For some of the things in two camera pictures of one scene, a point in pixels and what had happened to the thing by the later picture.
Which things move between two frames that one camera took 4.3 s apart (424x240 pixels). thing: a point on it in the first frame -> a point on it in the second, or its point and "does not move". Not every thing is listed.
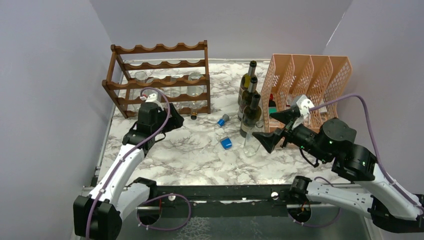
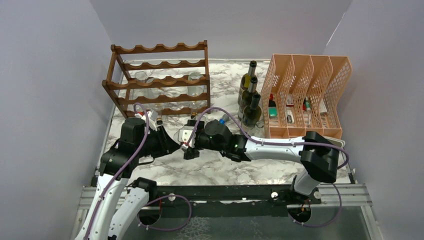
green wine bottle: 245,80 does not move
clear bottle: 195,91 does not move
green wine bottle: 245,97 does not move
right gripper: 268,140 -> 192,153
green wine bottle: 251,115 does not move
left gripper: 175,121 -> 167,144
